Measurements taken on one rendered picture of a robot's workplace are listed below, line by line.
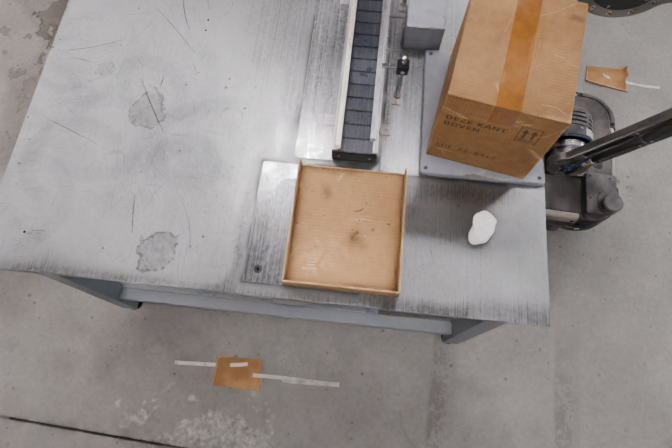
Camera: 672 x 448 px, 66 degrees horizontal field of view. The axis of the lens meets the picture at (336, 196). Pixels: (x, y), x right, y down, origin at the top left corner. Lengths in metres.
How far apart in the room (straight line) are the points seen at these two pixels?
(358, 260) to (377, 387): 0.88
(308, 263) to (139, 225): 0.41
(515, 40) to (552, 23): 0.09
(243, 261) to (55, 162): 0.54
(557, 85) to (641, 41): 1.78
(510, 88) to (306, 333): 1.26
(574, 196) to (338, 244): 1.10
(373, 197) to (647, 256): 1.41
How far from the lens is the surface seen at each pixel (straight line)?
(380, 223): 1.21
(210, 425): 2.04
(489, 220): 1.23
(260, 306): 1.80
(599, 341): 2.21
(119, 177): 1.36
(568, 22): 1.22
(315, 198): 1.23
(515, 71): 1.11
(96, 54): 1.58
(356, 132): 1.25
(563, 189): 2.05
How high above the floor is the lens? 1.98
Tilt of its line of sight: 69 degrees down
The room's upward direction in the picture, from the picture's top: 1 degrees counter-clockwise
